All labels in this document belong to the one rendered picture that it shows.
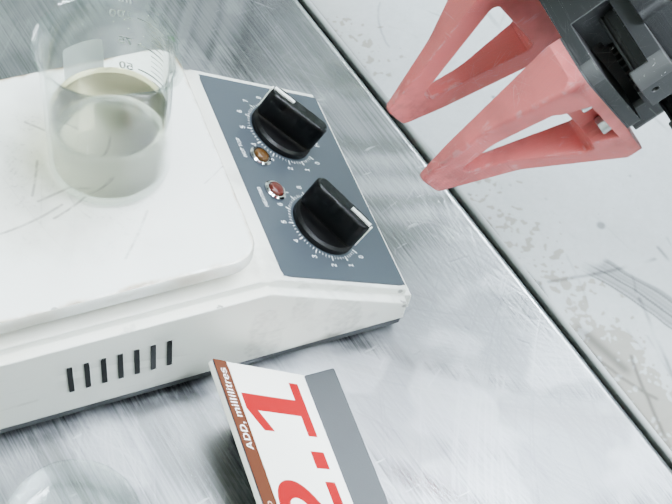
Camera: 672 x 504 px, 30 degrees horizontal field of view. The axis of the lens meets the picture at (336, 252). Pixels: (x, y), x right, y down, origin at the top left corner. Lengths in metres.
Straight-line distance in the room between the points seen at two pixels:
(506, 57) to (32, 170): 0.20
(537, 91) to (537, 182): 0.22
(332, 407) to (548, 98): 0.19
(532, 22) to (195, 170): 0.15
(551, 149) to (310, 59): 0.24
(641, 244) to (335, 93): 0.18
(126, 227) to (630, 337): 0.25
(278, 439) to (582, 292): 0.18
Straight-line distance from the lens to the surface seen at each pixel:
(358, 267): 0.56
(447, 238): 0.63
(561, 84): 0.44
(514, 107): 0.45
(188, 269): 0.50
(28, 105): 0.55
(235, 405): 0.52
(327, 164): 0.60
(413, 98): 0.50
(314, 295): 0.54
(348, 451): 0.56
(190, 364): 0.55
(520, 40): 0.51
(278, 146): 0.58
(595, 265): 0.64
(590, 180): 0.67
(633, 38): 0.44
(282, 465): 0.52
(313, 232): 0.55
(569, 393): 0.60
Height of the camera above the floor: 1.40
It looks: 55 degrees down
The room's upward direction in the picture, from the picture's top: 12 degrees clockwise
